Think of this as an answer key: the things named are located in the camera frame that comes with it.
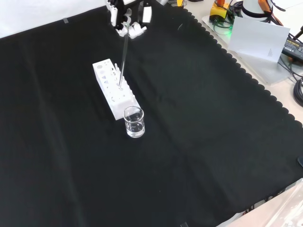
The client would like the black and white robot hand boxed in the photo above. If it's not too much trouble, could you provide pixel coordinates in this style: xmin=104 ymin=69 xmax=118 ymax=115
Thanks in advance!
xmin=106 ymin=0 xmax=154 ymax=39

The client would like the clear glass rod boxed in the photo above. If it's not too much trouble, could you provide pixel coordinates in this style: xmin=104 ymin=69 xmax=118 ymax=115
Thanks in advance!
xmin=118 ymin=21 xmax=131 ymax=90

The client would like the white test tube rack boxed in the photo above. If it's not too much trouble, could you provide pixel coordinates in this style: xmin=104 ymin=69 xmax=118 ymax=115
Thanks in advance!
xmin=92 ymin=58 xmax=139 ymax=122

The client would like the clear glass beaker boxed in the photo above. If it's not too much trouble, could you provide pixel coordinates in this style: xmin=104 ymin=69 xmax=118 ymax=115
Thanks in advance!
xmin=123 ymin=106 xmax=145 ymax=139

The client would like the yellow stop button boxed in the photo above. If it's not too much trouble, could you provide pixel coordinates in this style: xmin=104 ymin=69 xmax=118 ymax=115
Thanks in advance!
xmin=210 ymin=0 xmax=235 ymax=25

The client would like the pale board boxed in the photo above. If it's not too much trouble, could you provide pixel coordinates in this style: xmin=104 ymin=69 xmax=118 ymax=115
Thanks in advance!
xmin=228 ymin=16 xmax=291 ymax=63

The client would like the black cloth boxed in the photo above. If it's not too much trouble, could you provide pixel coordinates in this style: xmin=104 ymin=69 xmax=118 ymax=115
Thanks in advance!
xmin=0 ymin=0 xmax=303 ymax=227

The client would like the black power adapter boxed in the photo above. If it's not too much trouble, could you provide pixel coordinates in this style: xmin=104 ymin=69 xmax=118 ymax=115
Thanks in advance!
xmin=281 ymin=38 xmax=303 ymax=61

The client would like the clear plastic sheet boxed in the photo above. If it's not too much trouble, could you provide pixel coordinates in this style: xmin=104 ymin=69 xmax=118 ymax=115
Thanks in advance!
xmin=219 ymin=177 xmax=303 ymax=227

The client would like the green cable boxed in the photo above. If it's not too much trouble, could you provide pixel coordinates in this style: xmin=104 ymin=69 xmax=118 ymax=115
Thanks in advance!
xmin=212 ymin=18 xmax=234 ymax=36

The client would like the orange cable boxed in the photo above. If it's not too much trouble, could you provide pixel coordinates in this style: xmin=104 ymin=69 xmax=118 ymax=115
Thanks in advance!
xmin=258 ymin=0 xmax=285 ymax=27

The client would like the clear plastic base plate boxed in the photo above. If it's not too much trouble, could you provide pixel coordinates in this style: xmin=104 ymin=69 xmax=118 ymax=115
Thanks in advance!
xmin=201 ymin=11 xmax=299 ymax=84

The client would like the black coiled cable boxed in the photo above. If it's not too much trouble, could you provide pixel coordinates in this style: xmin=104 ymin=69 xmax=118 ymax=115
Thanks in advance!
xmin=293 ymin=79 xmax=303 ymax=106

